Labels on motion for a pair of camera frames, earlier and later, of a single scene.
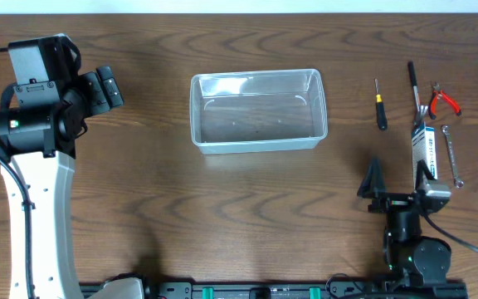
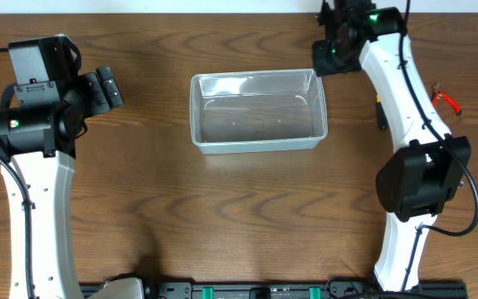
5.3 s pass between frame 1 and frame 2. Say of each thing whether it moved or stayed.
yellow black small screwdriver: stayed
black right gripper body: moved
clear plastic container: stayed
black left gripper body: stayed
